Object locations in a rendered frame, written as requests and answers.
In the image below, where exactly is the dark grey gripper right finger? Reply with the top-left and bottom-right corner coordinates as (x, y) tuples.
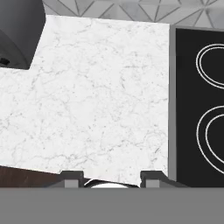
(140, 170), (187, 189)

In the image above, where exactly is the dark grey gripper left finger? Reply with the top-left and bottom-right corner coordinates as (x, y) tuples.
(48, 170), (85, 189)

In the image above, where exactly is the dark wood drawer front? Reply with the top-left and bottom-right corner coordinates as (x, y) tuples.
(0, 165), (64, 188)

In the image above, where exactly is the black glass hob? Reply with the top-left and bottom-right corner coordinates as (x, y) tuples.
(168, 24), (224, 188)

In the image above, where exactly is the dark grey rounded appliance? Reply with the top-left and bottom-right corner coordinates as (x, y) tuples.
(0, 0), (47, 71)

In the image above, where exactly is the white round handle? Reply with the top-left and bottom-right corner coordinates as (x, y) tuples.
(83, 178), (140, 189)

